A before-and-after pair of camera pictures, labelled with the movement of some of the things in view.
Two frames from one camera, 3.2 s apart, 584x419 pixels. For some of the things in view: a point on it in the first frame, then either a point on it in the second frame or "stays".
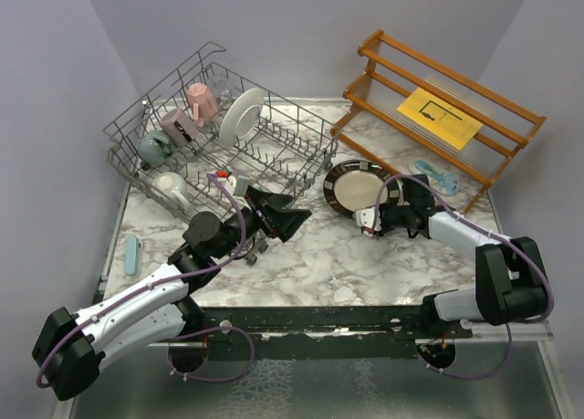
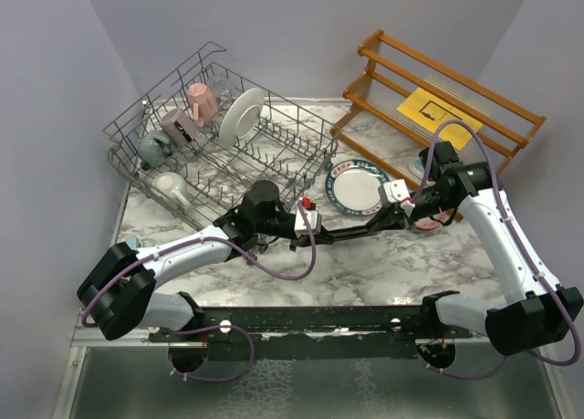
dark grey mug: [154, 148] stays
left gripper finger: [290, 221] to [305, 240]
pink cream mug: [201, 103] stays
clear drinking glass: [220, 87] stays
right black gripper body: [394, 217] to [429, 203]
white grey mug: [172, 186] stays
